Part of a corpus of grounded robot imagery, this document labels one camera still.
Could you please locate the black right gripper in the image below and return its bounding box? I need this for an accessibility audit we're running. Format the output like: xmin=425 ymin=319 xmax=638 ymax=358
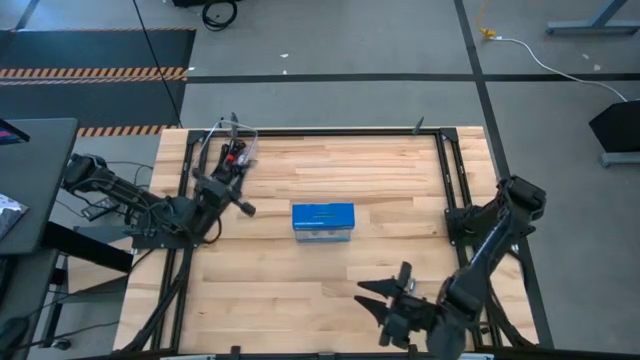
xmin=353 ymin=262 xmax=449 ymax=351

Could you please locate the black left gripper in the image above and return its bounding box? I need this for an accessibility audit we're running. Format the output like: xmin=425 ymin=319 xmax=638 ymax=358
xmin=192 ymin=144 xmax=257 ymax=229

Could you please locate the clear plastic bin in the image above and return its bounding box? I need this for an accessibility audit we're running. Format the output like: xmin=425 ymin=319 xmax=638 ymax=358
xmin=198 ymin=118 xmax=260 ymax=174

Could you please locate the blue DualShock controller box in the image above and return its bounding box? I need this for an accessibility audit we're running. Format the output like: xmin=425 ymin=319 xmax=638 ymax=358
xmin=291 ymin=202 xmax=356 ymax=244

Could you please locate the black power supply brick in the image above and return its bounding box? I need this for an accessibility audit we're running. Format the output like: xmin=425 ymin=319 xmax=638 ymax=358
xmin=81 ymin=197 xmax=121 ymax=222

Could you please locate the black hazard-striped floor mat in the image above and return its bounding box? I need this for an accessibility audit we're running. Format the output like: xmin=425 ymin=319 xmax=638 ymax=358
xmin=0 ymin=28 xmax=197 ymax=139

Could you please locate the dark grey desk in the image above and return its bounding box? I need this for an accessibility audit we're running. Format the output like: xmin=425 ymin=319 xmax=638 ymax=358
xmin=0 ymin=117 xmax=79 ymax=256

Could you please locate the monitor screen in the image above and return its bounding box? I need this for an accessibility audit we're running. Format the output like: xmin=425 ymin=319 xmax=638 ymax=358
xmin=0 ymin=118 xmax=30 ymax=146

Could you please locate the silver foil bag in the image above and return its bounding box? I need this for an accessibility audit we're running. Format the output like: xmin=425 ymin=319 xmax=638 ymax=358
xmin=0 ymin=193 xmax=30 ymax=241

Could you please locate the black panel on grey base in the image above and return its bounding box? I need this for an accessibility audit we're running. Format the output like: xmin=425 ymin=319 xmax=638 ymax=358
xmin=588 ymin=99 xmax=640 ymax=168

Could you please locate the black aluminium table frame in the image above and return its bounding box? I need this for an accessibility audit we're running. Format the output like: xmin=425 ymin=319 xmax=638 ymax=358
xmin=117 ymin=127 xmax=556 ymax=360

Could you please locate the thin black floor cable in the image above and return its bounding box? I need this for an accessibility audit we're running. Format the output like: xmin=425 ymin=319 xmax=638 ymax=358
xmin=131 ymin=0 xmax=184 ymax=129

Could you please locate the coiled black floor cable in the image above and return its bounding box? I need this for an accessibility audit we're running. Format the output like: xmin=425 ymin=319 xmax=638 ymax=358
xmin=201 ymin=0 xmax=239 ymax=32

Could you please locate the white floor cable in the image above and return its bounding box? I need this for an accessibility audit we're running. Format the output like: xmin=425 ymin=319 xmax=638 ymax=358
xmin=492 ymin=35 xmax=629 ymax=103

